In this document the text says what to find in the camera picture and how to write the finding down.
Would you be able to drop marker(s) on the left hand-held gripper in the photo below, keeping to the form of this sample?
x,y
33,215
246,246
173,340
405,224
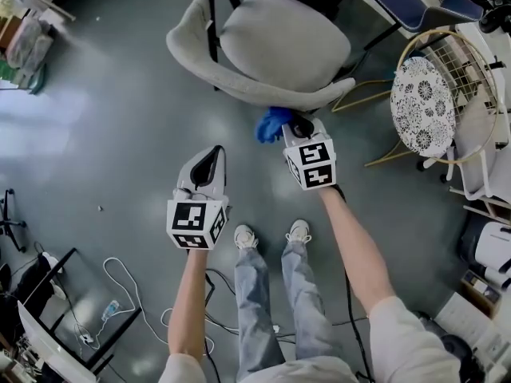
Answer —
x,y
187,218

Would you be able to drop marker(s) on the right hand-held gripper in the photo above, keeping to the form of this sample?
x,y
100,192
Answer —
x,y
315,166

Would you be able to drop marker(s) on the blue cloth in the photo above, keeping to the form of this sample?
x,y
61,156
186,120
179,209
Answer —
x,y
269,126

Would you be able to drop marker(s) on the grey upholstered armchair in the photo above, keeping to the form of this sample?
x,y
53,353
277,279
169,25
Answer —
x,y
279,42

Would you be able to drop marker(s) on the person's right forearm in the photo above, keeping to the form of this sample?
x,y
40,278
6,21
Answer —
x,y
355,249

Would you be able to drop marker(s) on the person's left forearm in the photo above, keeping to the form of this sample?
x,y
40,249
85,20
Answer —
x,y
189,301

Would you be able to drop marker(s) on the person's left white shoe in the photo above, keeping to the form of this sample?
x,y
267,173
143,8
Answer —
x,y
245,238

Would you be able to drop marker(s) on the person's white shoe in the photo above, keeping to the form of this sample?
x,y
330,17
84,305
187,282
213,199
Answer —
x,y
298,230
245,238

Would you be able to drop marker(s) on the person's right white shoe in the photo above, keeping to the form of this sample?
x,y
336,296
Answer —
x,y
298,230

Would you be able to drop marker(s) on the person's left leg in jeans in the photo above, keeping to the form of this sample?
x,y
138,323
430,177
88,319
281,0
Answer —
x,y
255,313

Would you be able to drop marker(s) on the person's leg in jeans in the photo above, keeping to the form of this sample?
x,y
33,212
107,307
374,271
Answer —
x,y
255,313
305,293

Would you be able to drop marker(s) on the person's right leg in jeans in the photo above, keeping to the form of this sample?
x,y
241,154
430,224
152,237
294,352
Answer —
x,y
305,293

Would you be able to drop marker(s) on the blue shell chair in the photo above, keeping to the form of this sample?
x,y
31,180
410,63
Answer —
x,y
395,2

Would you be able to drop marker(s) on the clear plastic water bottle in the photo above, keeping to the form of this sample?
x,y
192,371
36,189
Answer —
x,y
110,310

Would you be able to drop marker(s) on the green plastic tray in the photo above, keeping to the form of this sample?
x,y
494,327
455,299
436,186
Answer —
x,y
38,80

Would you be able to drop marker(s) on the black tripod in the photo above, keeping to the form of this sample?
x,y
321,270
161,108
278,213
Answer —
x,y
10,222

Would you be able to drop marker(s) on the black garment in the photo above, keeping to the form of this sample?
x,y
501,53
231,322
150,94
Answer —
x,y
32,285

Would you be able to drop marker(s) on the plastic wrapped bundle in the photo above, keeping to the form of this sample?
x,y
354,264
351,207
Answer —
x,y
28,46

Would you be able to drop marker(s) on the white and black appliance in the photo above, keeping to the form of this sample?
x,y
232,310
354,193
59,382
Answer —
x,y
493,245

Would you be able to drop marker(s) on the stack of green boxes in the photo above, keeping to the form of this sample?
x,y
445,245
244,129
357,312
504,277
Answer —
x,y
7,70

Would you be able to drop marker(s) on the person's cream shirt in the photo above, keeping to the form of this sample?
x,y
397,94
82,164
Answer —
x,y
407,333

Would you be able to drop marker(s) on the white monitor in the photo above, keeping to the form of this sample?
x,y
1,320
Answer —
x,y
44,345

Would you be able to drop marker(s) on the open cardboard box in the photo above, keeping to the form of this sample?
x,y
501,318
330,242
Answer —
x,y
481,293

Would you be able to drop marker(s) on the white ribbed sheet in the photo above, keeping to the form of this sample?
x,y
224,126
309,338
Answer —
x,y
463,321

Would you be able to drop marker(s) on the black equipment pile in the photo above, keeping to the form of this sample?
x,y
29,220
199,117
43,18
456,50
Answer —
x,y
459,349

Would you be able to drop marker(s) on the white frame office chair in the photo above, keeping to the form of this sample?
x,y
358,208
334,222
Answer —
x,y
475,134

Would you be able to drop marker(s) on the black frame glass table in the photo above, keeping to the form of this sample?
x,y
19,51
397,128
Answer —
x,y
120,325

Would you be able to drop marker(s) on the light wooden frame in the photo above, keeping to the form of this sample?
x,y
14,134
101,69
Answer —
x,y
479,210

